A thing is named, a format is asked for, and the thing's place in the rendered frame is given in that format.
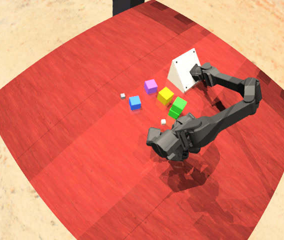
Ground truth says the yellow block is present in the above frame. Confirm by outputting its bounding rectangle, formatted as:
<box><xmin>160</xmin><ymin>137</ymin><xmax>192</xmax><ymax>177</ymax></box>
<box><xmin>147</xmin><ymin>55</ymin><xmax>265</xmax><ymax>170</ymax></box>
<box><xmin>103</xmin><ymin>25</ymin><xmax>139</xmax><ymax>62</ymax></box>
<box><xmin>157</xmin><ymin>87</ymin><xmax>174</xmax><ymax>105</ymax></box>

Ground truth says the blue block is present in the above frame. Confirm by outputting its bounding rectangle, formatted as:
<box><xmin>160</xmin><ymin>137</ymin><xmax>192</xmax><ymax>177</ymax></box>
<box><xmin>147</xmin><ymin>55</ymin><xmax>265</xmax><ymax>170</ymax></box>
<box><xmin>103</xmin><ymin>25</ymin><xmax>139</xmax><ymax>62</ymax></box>
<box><xmin>129</xmin><ymin>95</ymin><xmax>141</xmax><ymax>110</ymax></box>

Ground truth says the green block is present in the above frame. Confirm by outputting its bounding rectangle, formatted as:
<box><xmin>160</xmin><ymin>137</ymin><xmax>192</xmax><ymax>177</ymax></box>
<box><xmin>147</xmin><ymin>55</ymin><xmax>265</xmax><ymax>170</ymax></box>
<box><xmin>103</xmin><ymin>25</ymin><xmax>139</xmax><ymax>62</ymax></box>
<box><xmin>168</xmin><ymin>108</ymin><xmax>180</xmax><ymax>120</ymax></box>
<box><xmin>171</xmin><ymin>97</ymin><xmax>187</xmax><ymax>115</ymax></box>

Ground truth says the purple block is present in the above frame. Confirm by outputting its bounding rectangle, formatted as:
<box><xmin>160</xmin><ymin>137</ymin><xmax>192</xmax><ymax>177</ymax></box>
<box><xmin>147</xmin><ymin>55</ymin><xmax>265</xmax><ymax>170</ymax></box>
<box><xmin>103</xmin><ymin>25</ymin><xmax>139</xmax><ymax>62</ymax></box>
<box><xmin>144</xmin><ymin>79</ymin><xmax>158</xmax><ymax>94</ymax></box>

